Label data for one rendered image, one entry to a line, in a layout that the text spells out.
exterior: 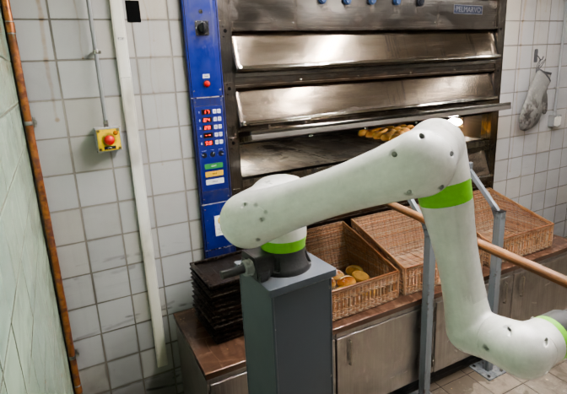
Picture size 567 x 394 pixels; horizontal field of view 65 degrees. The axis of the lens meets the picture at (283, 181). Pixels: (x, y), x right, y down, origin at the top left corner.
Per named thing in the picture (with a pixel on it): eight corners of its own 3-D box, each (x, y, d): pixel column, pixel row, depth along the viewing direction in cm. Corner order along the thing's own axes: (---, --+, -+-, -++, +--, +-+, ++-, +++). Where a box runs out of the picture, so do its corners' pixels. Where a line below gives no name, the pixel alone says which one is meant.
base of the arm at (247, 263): (232, 296, 106) (230, 272, 104) (208, 273, 118) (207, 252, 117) (321, 267, 118) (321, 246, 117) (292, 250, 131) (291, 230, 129)
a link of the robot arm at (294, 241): (244, 254, 114) (239, 182, 110) (272, 233, 128) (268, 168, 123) (289, 261, 109) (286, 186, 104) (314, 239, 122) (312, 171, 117)
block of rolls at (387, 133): (355, 136, 342) (355, 128, 341) (403, 129, 363) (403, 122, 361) (411, 146, 289) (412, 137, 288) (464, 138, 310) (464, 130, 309)
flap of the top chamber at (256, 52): (236, 72, 210) (227, 32, 211) (496, 59, 287) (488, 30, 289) (239, 69, 206) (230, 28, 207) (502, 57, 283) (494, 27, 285)
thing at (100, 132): (96, 150, 190) (92, 126, 187) (121, 148, 194) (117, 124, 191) (98, 153, 183) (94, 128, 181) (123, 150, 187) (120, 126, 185)
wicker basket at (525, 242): (426, 240, 291) (427, 200, 284) (486, 223, 315) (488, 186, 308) (489, 268, 249) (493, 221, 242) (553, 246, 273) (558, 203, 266)
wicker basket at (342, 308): (256, 288, 238) (253, 240, 231) (343, 263, 263) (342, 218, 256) (303, 333, 196) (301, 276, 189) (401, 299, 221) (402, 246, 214)
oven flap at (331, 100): (240, 127, 216) (232, 88, 218) (492, 100, 294) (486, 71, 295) (242, 125, 212) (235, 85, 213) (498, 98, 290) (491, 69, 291)
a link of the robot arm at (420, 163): (199, 210, 99) (435, 122, 73) (238, 191, 113) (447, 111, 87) (222, 263, 100) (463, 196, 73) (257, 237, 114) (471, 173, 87)
